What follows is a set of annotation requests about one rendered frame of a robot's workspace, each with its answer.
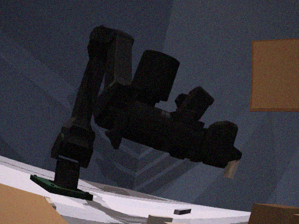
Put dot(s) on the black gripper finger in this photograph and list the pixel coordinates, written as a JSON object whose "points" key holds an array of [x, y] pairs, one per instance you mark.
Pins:
{"points": [[235, 154], [198, 158]]}

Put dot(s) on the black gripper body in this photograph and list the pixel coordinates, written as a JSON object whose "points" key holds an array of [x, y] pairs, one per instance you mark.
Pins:
{"points": [[181, 141]]}

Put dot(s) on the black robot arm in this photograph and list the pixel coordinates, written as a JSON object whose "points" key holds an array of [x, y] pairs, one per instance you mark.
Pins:
{"points": [[125, 107]]}

